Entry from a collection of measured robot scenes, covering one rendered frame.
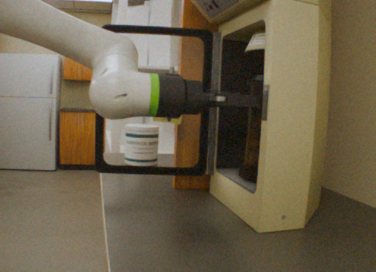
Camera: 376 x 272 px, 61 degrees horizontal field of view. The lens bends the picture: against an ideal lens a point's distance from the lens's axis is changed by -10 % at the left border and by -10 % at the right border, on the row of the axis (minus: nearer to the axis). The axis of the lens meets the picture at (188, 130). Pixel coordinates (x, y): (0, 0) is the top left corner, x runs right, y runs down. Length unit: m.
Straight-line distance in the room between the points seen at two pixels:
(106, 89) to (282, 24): 0.36
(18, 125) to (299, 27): 5.18
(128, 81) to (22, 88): 4.94
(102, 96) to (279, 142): 0.35
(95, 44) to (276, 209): 0.51
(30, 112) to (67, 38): 4.84
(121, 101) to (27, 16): 0.27
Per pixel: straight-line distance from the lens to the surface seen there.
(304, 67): 0.72
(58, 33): 0.77
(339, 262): 0.64
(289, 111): 0.70
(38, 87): 5.56
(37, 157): 5.65
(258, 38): 0.81
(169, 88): 0.71
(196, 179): 1.04
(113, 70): 0.71
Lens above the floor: 1.20
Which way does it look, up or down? 5 degrees down
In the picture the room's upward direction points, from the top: 3 degrees clockwise
